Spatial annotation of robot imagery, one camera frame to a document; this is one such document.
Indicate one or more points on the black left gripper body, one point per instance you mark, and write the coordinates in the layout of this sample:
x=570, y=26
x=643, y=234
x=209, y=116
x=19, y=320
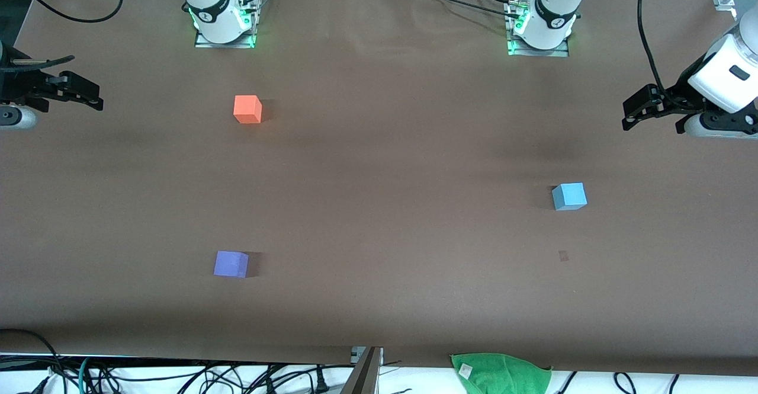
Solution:
x=681, y=90

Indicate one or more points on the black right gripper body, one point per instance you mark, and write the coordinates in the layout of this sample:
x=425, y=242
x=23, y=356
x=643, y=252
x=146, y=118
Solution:
x=18, y=83

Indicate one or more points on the light blue foam block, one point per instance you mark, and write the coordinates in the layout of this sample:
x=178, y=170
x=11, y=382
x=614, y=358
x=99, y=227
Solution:
x=569, y=197

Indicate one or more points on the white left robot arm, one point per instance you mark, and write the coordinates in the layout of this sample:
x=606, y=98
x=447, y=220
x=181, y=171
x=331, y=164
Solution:
x=556, y=3

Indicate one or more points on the orange foam block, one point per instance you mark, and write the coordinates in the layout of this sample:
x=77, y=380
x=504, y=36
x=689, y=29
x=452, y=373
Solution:
x=247, y=109

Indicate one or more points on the purple foam block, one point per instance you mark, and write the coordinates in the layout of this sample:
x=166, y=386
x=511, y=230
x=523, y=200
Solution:
x=231, y=264

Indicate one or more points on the green cloth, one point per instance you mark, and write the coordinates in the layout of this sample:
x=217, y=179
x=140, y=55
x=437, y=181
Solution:
x=503, y=375

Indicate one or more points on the aluminium bar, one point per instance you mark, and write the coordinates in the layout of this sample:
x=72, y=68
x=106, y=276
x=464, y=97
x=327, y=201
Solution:
x=362, y=376

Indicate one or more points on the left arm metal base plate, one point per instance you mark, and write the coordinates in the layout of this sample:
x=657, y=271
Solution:
x=542, y=52

